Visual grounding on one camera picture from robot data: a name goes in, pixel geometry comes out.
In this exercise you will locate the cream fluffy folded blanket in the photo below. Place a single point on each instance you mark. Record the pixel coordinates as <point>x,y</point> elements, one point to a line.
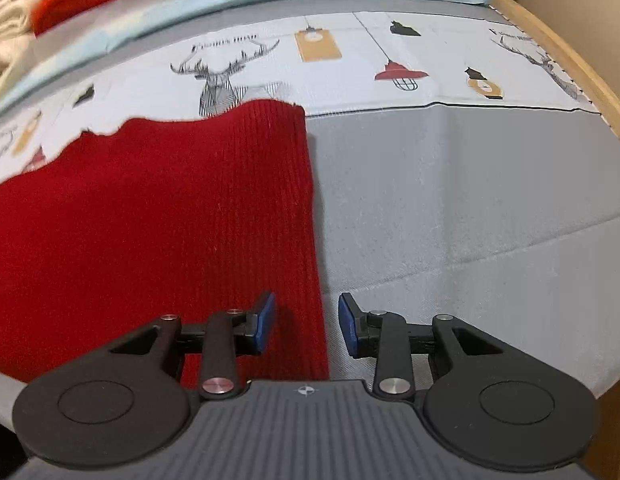
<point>7,25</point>

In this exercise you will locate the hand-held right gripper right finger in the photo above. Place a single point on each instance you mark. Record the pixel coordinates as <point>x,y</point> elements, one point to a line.
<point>346,325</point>

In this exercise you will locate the red knit sweater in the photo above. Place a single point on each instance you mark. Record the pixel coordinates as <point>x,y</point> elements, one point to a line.
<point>139,235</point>

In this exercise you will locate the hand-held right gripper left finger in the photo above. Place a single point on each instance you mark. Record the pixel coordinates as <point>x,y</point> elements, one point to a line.
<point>265,322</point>

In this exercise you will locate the wooden bed frame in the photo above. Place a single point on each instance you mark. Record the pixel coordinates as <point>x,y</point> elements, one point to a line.
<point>565,50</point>

